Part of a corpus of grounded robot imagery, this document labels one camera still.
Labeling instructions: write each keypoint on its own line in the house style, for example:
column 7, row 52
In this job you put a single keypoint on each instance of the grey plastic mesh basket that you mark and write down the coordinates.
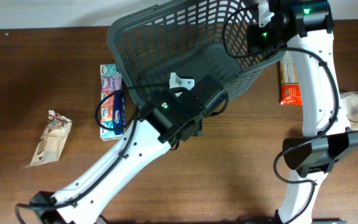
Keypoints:
column 190, row 38

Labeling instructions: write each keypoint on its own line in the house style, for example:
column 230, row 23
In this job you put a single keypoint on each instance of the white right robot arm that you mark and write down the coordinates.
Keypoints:
column 305, row 30

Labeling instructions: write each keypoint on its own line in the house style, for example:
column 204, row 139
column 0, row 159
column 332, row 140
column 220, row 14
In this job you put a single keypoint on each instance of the red orange pasta packet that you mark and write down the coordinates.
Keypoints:
column 289, row 84

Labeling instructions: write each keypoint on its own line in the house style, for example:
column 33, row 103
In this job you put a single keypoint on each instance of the Kleenex tissue multipack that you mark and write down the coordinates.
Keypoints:
column 113, row 112

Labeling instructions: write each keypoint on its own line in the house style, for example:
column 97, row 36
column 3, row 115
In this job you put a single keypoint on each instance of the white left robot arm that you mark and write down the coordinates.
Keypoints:
column 84, row 199

